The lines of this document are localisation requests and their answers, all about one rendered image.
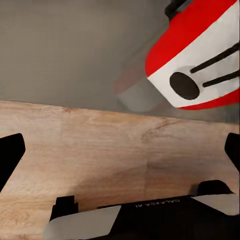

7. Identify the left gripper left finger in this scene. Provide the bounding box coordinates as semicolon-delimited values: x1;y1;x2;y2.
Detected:
0;133;26;192

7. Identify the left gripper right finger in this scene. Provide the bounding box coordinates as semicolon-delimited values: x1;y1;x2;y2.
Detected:
224;133;240;172

